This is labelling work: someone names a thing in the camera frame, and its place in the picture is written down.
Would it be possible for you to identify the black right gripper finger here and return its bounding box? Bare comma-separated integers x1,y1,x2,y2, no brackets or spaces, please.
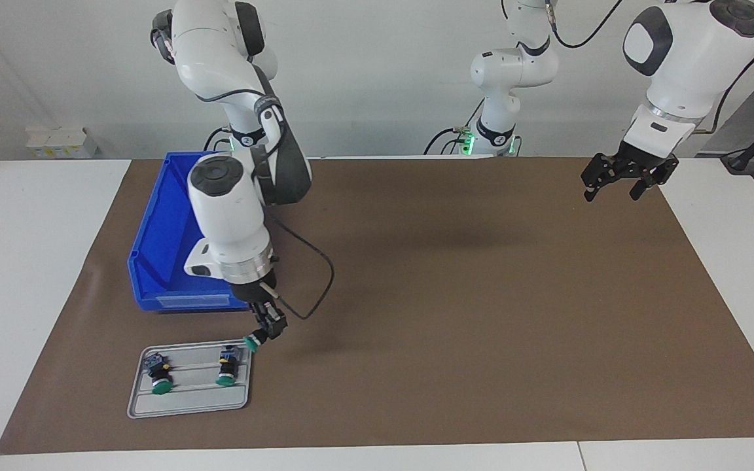
250,302,272,341
265,304,289,343

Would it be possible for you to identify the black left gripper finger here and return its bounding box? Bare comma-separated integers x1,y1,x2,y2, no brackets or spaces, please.
629,156,680,201
580,154,620,202

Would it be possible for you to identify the grey metal tray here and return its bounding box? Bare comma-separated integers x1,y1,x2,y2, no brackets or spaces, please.
127,339,253,420

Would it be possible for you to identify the blue plastic storage bin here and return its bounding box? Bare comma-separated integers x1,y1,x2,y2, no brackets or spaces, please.
127,151,253,313

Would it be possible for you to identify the brown table mat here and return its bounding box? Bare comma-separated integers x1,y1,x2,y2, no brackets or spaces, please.
0,157,754,456

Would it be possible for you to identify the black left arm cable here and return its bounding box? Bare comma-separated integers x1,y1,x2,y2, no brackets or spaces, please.
544,0,754,135

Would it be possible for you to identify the black right base cable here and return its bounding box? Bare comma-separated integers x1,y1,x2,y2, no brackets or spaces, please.
203,127,234,153

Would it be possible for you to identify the black base cable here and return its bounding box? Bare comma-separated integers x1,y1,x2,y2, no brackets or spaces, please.
423,98,484,156
203,127,234,153

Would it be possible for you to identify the black left base cable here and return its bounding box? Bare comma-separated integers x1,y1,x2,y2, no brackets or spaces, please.
423,98,484,156

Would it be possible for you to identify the white wall socket box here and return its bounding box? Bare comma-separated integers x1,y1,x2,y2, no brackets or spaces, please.
25,126,99,160

